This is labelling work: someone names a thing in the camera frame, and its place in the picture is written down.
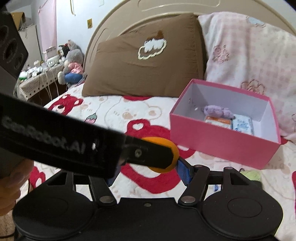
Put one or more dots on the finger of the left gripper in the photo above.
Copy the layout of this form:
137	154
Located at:
153	152

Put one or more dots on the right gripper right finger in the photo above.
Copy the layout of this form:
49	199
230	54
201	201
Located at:
197	178

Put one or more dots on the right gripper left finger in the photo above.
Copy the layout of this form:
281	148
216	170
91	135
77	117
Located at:
99	188

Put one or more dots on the orange white mask pack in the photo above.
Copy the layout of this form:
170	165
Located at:
222	122

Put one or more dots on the blue wet wipes pack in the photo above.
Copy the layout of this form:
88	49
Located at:
242	124

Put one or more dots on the purple plush toy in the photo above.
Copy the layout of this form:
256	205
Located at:
218	112

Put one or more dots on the small white tissue pack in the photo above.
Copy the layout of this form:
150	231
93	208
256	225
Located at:
217	188

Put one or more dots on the person left hand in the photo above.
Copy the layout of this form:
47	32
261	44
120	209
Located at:
10	185

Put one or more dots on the red bear print blanket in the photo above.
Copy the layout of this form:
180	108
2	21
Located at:
144	117

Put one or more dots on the cluttered side table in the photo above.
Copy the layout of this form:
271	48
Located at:
42	77

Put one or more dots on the green yarn ball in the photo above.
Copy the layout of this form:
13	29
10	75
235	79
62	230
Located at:
252	175

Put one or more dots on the grey plush toy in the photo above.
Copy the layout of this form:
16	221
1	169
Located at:
72	72

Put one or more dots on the pink cardboard box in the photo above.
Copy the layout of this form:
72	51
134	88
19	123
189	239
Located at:
189	129

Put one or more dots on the black white plush toy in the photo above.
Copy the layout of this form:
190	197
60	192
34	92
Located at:
63	51

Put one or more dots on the white cabinet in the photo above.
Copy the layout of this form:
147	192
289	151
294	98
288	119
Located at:
28	34

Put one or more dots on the brown pillow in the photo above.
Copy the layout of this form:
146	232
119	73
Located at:
157	59

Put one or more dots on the pink floral pillow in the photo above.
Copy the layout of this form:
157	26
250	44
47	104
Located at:
247	53

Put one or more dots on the beige bed headboard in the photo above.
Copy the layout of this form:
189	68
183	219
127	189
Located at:
129	15

